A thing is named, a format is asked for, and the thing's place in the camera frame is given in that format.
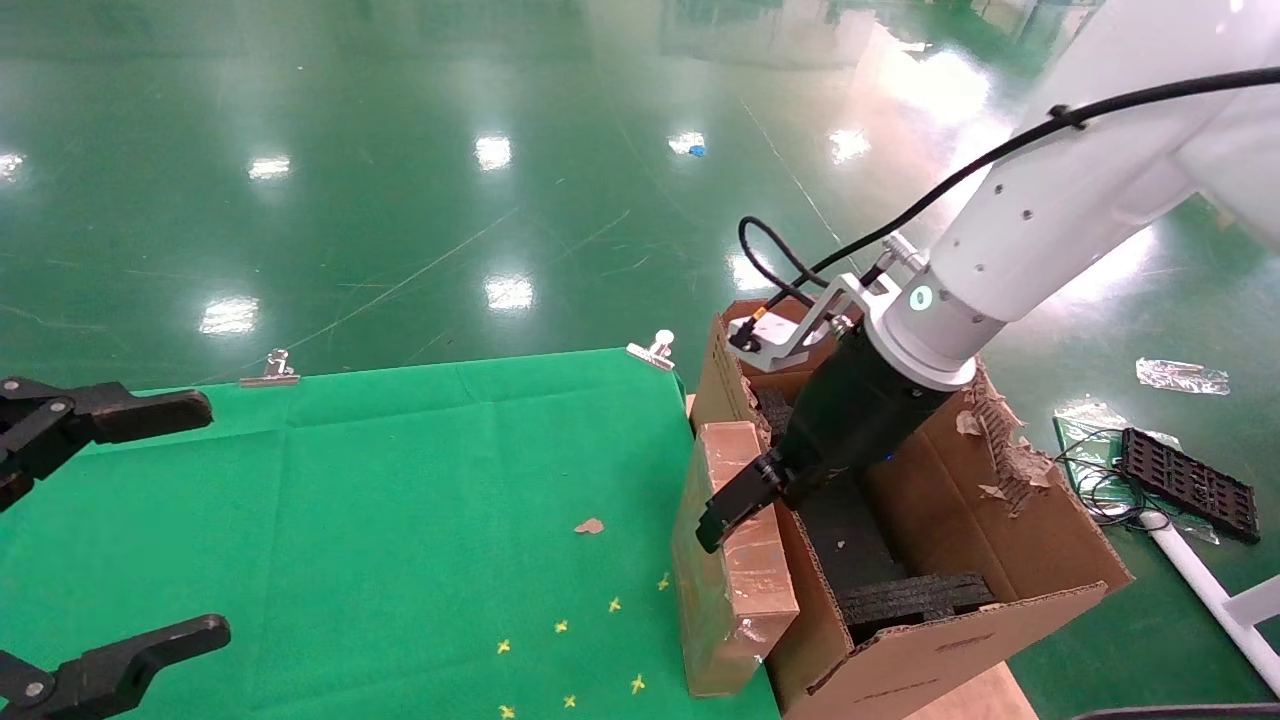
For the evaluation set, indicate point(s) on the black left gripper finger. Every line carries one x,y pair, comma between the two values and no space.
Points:
110,670
140,412

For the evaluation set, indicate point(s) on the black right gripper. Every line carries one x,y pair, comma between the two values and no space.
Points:
850,420

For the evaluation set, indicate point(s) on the white tube frame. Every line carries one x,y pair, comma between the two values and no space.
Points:
1215,600

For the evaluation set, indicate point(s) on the large open cardboard carton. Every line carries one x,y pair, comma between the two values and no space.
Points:
950,660

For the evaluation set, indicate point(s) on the black foam block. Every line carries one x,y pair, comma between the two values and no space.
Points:
775,410
915,600

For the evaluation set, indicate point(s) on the clear bag with green print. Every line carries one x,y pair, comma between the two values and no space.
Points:
1085,420

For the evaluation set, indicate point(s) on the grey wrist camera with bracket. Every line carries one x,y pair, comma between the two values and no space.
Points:
775,352

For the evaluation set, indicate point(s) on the silver metal cloth clip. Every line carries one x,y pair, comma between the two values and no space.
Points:
272,372
652,350

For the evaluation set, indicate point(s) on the small taped cardboard box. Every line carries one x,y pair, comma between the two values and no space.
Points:
730,600

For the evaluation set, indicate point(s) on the small brown cardboard scrap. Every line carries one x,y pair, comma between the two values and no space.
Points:
589,526

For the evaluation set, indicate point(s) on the black foam liner sheet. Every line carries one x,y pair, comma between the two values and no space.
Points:
850,540

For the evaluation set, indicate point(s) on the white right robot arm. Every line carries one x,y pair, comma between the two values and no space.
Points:
1050,200

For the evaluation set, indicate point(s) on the black plastic grid tray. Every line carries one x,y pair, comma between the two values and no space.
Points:
1190,485

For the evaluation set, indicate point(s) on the clear crumpled plastic bag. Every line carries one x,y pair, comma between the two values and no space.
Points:
1180,375

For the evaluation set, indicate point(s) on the green table cloth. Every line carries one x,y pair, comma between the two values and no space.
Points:
350,500

